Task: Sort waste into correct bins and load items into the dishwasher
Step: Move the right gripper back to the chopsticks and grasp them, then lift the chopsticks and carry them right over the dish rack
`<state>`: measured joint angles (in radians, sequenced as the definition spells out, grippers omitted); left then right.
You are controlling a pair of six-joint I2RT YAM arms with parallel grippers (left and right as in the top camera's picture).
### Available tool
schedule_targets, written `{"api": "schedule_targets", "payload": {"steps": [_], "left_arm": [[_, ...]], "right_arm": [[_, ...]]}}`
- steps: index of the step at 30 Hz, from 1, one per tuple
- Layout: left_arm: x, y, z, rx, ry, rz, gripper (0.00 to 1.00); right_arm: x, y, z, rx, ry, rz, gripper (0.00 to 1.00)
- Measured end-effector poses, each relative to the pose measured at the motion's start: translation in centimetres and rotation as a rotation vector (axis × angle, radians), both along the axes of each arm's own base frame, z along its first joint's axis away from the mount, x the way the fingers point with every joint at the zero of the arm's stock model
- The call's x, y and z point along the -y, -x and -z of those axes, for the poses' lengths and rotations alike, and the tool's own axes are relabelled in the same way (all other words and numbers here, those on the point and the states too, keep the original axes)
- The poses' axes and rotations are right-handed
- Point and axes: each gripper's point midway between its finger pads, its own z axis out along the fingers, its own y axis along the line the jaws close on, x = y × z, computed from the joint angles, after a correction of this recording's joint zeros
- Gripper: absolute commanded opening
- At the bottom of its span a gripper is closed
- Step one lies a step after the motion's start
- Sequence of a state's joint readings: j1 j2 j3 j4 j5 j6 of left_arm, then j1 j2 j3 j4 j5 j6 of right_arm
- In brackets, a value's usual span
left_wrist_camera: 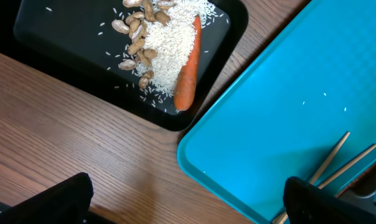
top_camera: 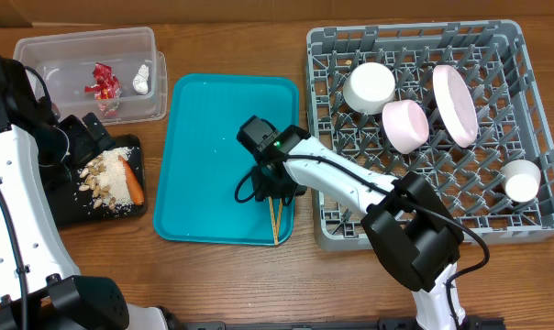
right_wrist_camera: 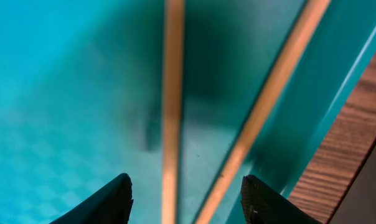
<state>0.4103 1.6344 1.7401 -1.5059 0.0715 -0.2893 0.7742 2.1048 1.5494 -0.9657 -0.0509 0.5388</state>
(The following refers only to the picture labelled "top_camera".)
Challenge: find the pile of food scraps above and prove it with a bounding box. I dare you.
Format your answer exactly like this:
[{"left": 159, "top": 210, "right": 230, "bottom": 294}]
[{"left": 77, "top": 147, "right": 134, "bottom": 213}]

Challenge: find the red foil wrapper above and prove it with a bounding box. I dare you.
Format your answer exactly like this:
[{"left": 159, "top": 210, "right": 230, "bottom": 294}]
[{"left": 84, "top": 62, "right": 122, "bottom": 117}]

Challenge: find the wooden chopstick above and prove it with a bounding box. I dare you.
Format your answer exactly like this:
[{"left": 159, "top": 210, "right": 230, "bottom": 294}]
[
  {"left": 267, "top": 196, "right": 279, "bottom": 246},
  {"left": 275, "top": 199, "right": 283, "bottom": 237}
]

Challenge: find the orange carrot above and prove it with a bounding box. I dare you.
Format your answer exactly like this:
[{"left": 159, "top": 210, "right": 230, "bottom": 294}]
[{"left": 118, "top": 156, "right": 145, "bottom": 205}]

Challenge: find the white wrapper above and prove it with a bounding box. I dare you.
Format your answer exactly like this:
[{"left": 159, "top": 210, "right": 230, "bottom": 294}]
[{"left": 132, "top": 64, "right": 150, "bottom": 95}]

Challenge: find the white bowl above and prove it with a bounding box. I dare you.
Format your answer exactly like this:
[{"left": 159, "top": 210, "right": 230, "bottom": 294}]
[{"left": 343, "top": 62, "right": 395, "bottom": 115}]

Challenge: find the white plate with food scraps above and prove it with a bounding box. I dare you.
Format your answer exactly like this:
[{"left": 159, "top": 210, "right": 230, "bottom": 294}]
[{"left": 432, "top": 65, "right": 479, "bottom": 148}]

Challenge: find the white paper cup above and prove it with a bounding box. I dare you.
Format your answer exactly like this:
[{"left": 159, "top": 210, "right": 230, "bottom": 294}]
[{"left": 501, "top": 159, "right": 540, "bottom": 203}]

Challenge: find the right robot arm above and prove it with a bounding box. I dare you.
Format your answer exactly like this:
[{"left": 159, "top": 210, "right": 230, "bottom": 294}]
[{"left": 237, "top": 115, "right": 504, "bottom": 329}]

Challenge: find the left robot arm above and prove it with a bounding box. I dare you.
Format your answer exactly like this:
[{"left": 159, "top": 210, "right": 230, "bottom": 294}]
[{"left": 0, "top": 56, "right": 182, "bottom": 329}]

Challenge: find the grey dishwasher rack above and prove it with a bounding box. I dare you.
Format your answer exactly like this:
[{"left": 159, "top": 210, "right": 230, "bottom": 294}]
[{"left": 306, "top": 20, "right": 554, "bottom": 244}]

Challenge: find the black plastic tray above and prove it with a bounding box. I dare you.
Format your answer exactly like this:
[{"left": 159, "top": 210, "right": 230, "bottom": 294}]
[{"left": 47, "top": 135, "right": 148, "bottom": 228}]

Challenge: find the clear plastic bin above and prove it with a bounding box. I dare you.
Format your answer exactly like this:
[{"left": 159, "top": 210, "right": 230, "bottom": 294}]
[{"left": 13, "top": 27, "right": 168, "bottom": 126}]

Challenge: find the teal serving tray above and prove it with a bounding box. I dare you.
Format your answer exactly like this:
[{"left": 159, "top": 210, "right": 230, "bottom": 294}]
[{"left": 153, "top": 73, "right": 300, "bottom": 247}]

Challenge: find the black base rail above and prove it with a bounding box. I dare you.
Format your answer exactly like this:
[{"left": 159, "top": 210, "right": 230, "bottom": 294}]
[{"left": 180, "top": 315, "right": 507, "bottom": 330}]

